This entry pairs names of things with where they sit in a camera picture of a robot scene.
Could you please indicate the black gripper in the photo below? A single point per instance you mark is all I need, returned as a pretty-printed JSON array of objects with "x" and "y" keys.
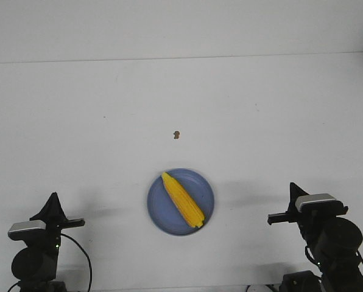
[
  {"x": 289, "y": 216},
  {"x": 55, "y": 218}
]

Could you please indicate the yellow corn cob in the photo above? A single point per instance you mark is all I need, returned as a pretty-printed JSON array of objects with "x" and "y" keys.
[{"x": 185, "y": 204}]

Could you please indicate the blue round plate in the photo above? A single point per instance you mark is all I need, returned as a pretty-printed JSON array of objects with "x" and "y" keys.
[{"x": 164, "y": 212}]

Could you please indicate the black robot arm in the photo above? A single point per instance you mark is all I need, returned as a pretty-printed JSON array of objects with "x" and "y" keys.
[
  {"x": 35, "y": 266},
  {"x": 332, "y": 243}
]

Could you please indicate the white object at table edge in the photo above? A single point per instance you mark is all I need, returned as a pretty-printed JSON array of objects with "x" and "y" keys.
[{"x": 261, "y": 288}]

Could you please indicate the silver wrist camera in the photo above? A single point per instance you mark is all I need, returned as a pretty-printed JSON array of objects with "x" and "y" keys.
[
  {"x": 322, "y": 203},
  {"x": 27, "y": 230}
]

